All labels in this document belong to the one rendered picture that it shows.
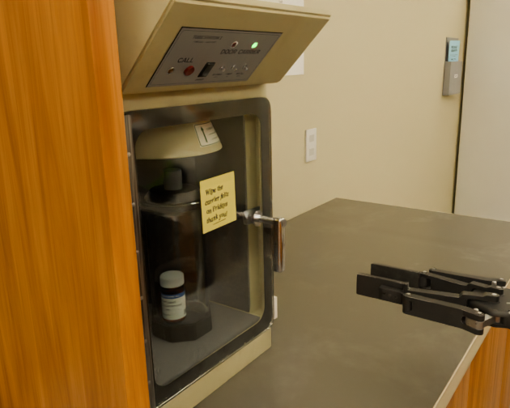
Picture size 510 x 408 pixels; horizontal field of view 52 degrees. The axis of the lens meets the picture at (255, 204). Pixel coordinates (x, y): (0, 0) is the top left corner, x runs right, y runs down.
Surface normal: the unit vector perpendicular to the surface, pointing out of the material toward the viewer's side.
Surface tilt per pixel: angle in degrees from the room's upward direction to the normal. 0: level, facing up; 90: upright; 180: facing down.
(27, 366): 90
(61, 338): 90
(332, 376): 0
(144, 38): 90
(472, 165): 90
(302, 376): 0
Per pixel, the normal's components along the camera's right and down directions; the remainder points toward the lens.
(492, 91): -0.58, 0.22
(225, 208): 0.81, 0.13
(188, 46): 0.59, 0.77
